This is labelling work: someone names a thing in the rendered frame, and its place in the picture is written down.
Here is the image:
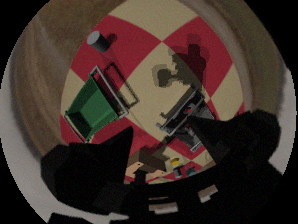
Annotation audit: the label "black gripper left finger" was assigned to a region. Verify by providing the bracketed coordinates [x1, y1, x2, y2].
[69, 127, 133, 184]

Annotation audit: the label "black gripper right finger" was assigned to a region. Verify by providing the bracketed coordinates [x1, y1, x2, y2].
[188, 111, 250, 164]

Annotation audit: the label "dark grey cylinder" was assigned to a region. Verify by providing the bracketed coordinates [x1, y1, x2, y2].
[86, 31, 110, 53]
[173, 167, 182, 179]

